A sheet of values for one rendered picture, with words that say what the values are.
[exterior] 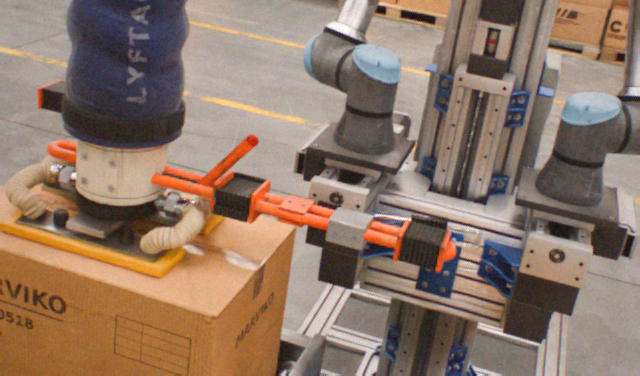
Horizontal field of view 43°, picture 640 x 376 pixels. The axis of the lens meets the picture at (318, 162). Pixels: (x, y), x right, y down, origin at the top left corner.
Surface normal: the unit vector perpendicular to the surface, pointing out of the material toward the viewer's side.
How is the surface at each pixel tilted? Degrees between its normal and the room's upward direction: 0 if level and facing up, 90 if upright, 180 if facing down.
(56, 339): 90
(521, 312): 90
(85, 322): 90
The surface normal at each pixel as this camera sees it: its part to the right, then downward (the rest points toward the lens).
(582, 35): -0.30, 0.31
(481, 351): 0.14, -0.92
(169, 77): 0.85, 0.05
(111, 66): 0.17, 0.11
